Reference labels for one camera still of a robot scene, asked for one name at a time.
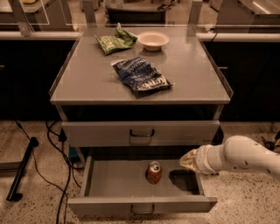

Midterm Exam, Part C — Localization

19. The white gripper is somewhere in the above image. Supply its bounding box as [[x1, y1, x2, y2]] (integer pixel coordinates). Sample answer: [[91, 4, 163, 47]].
[[179, 144, 218, 175]]

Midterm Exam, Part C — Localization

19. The red coke can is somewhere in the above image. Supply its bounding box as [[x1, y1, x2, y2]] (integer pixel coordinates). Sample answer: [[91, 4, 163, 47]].
[[146, 161, 162, 185]]

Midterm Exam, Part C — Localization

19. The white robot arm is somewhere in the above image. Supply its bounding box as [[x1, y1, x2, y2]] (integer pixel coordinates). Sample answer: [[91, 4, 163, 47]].
[[179, 136, 280, 179]]

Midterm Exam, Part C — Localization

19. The closed top drawer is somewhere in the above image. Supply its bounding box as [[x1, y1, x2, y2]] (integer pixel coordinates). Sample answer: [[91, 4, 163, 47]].
[[62, 121, 220, 147]]

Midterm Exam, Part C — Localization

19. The open middle drawer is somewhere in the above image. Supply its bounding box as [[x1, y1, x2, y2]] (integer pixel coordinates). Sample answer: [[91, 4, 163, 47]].
[[68, 156, 217, 215]]

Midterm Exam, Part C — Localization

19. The black caster wheel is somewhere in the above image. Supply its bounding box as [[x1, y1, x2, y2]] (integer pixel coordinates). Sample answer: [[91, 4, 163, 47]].
[[261, 131, 280, 151]]

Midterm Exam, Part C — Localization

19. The blue chip bag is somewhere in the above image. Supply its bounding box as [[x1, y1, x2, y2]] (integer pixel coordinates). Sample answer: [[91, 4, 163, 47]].
[[111, 57, 172, 97]]

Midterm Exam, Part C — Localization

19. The white paper bowl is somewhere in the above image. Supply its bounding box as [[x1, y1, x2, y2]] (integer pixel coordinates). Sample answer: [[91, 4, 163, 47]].
[[137, 31, 169, 52]]

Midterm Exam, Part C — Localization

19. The green chip bag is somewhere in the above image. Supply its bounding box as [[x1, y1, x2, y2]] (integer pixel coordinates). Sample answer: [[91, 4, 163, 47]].
[[94, 23, 137, 55]]

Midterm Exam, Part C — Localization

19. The black metal floor bar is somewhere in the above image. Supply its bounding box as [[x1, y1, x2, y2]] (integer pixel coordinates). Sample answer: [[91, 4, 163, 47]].
[[6, 136, 39, 202]]

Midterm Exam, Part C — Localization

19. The black floor cable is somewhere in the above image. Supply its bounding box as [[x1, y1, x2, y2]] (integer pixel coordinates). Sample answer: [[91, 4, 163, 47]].
[[13, 120, 86, 224]]

